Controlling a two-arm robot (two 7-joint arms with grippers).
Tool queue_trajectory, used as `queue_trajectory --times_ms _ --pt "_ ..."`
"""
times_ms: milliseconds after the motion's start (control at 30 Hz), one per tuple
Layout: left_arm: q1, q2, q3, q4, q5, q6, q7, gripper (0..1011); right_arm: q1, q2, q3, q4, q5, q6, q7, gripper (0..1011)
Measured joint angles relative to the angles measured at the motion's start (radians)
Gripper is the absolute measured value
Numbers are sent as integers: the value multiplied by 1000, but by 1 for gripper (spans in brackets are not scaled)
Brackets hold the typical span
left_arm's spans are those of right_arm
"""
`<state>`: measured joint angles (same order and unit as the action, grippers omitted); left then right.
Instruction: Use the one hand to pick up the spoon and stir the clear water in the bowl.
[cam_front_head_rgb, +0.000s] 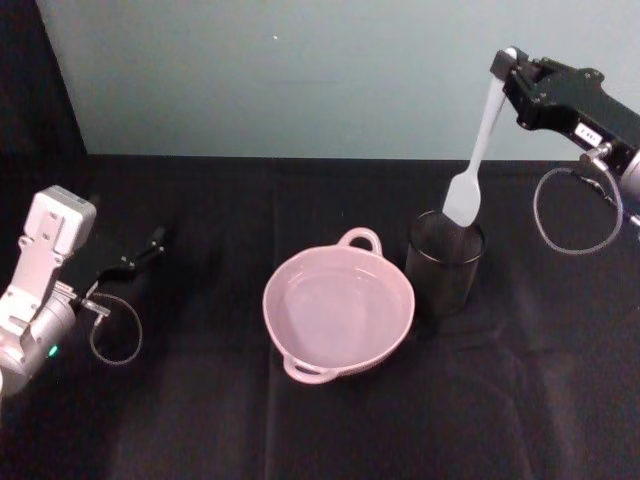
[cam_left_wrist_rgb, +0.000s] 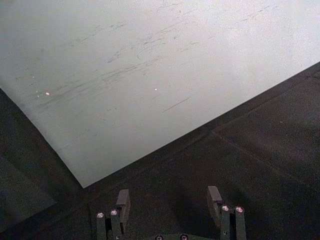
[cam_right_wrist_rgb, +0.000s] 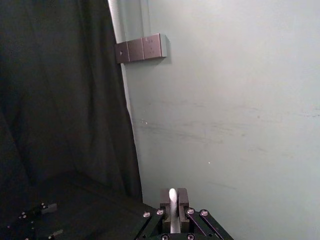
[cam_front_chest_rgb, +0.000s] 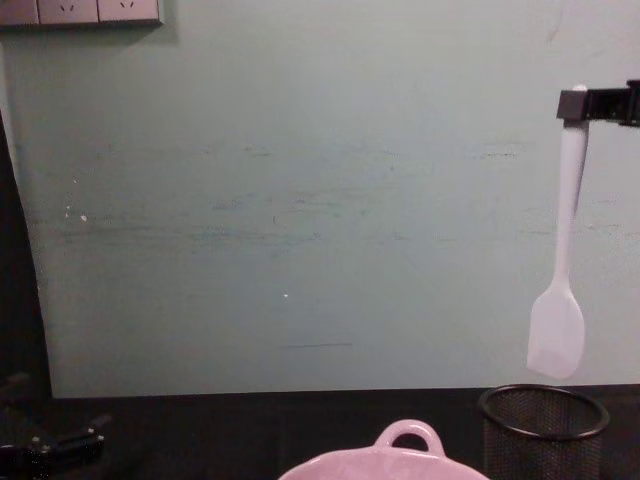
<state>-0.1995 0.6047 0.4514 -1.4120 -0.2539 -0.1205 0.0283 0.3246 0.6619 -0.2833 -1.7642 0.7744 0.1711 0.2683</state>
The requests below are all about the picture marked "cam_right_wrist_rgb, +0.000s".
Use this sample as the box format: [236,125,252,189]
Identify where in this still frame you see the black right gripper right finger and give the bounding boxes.
[176,187,235,240]

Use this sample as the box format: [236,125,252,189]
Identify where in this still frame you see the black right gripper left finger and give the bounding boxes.
[134,188,174,240]

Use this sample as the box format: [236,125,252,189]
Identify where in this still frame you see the small white plastic piece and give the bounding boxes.
[168,187,182,235]

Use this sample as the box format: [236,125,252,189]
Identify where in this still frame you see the black cloth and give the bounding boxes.
[0,0,161,240]

